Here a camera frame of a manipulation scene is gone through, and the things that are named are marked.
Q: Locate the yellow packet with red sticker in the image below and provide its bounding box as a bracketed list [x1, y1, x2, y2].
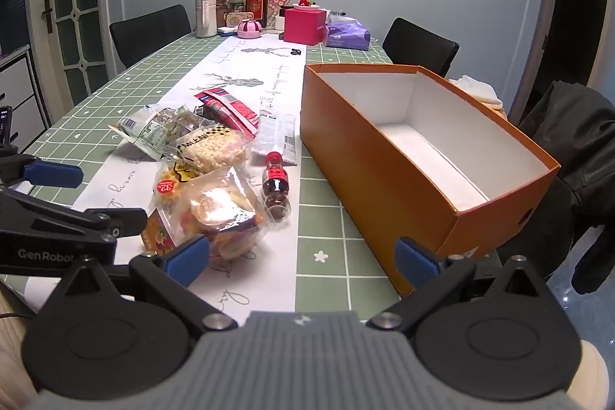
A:
[154, 163, 203, 209]

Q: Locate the small cola bottle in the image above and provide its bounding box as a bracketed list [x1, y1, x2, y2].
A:
[261, 151, 292, 219]

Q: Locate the purple tissue pack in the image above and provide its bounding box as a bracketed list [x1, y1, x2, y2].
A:
[324, 18, 373, 51]

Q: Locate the orange cardboard box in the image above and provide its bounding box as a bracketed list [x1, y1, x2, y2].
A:
[300, 63, 562, 296]

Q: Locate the white cloth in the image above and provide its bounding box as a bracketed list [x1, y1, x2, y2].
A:
[449, 75, 504, 110]

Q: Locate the black jacket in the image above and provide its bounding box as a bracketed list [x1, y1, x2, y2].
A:
[495, 81, 615, 295]

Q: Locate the colourful fruit print packet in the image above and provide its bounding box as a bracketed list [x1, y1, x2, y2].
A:
[140, 208, 178, 254]

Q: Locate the white deer print table runner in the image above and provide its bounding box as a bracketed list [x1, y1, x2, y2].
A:
[0, 36, 308, 312]

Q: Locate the white drawer cabinet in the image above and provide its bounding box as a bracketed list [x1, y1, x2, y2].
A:
[0, 45, 51, 151]

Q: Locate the pink white water bottle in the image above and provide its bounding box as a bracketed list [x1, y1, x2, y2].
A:
[194, 0, 218, 38]

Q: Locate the black chair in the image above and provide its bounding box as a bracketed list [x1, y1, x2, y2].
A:
[110, 4, 193, 70]
[383, 17, 460, 79]

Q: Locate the green white snack packet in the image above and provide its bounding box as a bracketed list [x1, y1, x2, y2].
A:
[108, 104, 166, 161]

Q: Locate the white doorway frame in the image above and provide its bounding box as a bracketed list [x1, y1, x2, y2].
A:
[543, 0, 615, 103]

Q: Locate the large clear snack bag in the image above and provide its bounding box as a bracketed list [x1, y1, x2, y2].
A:
[170, 166, 267, 262]

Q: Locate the crushed noodle snack packet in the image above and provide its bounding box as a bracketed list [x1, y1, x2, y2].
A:
[174, 125, 253, 174]

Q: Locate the pink square box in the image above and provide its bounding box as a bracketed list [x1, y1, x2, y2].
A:
[283, 7, 327, 46]

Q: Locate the clear raisin packet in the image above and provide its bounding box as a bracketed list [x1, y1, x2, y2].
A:
[158, 108, 212, 146]

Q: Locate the long white snack packet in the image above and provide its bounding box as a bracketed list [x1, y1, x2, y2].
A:
[250, 106, 299, 166]

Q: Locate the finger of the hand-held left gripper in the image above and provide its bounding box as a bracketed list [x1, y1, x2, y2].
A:
[0, 187, 148, 244]
[0, 145, 83, 190]

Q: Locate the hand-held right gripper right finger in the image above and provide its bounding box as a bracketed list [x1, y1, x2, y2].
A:
[366, 237, 558, 336]

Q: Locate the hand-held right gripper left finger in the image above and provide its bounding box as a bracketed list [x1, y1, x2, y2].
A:
[42, 234, 239, 334]

